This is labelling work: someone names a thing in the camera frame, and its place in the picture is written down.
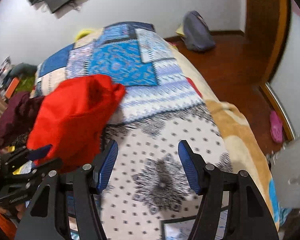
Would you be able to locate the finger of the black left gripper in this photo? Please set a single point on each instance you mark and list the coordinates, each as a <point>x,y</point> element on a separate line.
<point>35,171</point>
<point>24,154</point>

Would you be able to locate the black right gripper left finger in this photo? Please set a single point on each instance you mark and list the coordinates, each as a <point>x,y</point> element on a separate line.
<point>61,197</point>

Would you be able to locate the red fleece jacket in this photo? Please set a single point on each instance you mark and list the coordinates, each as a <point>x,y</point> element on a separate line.
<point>71,119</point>

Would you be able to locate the left hand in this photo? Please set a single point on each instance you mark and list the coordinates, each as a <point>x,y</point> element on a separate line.
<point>15,212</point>

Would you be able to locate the maroon garment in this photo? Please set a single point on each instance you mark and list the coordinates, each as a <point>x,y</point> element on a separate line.
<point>19,117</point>

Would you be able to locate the orange box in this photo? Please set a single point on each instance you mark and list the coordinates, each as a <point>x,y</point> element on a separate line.
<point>11,88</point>

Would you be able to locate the blue patchwork bed quilt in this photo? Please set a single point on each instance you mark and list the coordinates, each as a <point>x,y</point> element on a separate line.
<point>148,195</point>

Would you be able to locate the pink slipper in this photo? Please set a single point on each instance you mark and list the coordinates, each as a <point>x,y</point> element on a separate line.
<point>276,127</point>

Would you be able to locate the yellow pillow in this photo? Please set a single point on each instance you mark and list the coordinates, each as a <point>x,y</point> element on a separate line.
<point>83,33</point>

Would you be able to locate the brown wooden door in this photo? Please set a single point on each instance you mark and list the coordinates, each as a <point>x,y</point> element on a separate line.
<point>267,24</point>

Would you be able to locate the grey blue bag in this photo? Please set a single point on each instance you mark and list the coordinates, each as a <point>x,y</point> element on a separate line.
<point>195,33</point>

